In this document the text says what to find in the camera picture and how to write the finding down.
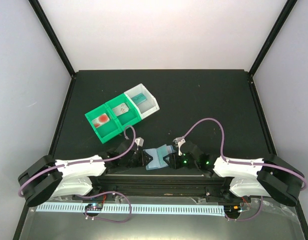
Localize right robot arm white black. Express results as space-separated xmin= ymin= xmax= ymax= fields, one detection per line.
xmin=163 ymin=140 xmax=307 ymax=207

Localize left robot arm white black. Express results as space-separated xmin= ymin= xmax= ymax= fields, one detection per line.
xmin=18 ymin=138 xmax=153 ymax=207

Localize card with red circles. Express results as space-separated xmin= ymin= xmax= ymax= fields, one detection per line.
xmin=92 ymin=113 xmax=110 ymax=129

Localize white card red marks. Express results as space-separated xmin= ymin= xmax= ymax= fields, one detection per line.
xmin=112 ymin=102 xmax=129 ymax=117

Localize teal card in white bin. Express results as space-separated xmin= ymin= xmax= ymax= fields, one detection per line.
xmin=131 ymin=93 xmax=147 ymax=105

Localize green bin middle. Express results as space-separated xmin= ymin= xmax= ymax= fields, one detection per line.
xmin=105 ymin=93 xmax=141 ymax=127

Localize green bin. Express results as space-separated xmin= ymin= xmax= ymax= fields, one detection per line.
xmin=105 ymin=93 xmax=141 ymax=127
xmin=85 ymin=104 xmax=122 ymax=144

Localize green bin left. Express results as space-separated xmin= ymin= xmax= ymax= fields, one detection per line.
xmin=85 ymin=104 xmax=122 ymax=144

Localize white translucent bin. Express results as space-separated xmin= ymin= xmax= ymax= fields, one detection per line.
xmin=124 ymin=83 xmax=160 ymax=120

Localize right controller board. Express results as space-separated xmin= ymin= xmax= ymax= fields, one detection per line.
xmin=224 ymin=205 xmax=245 ymax=213

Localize controller board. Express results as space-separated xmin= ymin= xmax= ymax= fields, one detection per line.
xmin=224 ymin=205 xmax=245 ymax=213
xmin=85 ymin=203 xmax=103 ymax=211

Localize left controller board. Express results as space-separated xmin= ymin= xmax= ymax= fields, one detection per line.
xmin=85 ymin=203 xmax=103 ymax=211

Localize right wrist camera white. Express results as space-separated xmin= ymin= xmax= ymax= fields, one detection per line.
xmin=173 ymin=136 xmax=186 ymax=156

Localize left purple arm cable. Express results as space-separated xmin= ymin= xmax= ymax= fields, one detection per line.
xmin=17 ymin=124 xmax=137 ymax=198

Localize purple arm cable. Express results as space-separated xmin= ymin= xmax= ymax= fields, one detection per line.
xmin=178 ymin=117 xmax=308 ymax=192
xmin=17 ymin=124 xmax=137 ymax=198

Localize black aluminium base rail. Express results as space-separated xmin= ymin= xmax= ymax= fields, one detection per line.
xmin=87 ymin=174 xmax=250 ymax=203

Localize white slotted cable duct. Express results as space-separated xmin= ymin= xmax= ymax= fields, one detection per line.
xmin=36 ymin=202 xmax=225 ymax=217

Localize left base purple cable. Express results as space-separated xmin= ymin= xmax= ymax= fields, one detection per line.
xmin=81 ymin=190 xmax=133 ymax=223

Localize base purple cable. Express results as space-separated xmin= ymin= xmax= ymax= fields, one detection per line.
xmin=81 ymin=190 xmax=133 ymax=223
xmin=225 ymin=194 xmax=264 ymax=223

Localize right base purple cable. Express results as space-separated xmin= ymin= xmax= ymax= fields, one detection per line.
xmin=225 ymin=194 xmax=264 ymax=223

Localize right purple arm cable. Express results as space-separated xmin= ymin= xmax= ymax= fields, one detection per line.
xmin=178 ymin=117 xmax=308 ymax=192

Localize right frame post black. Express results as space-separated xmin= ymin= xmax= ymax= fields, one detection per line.
xmin=248 ymin=0 xmax=298 ymax=77

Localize frame post black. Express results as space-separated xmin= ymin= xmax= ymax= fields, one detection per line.
xmin=28 ymin=0 xmax=76 ymax=77
xmin=248 ymin=0 xmax=298 ymax=77

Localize left frame post black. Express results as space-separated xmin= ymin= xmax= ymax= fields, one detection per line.
xmin=28 ymin=0 xmax=76 ymax=77

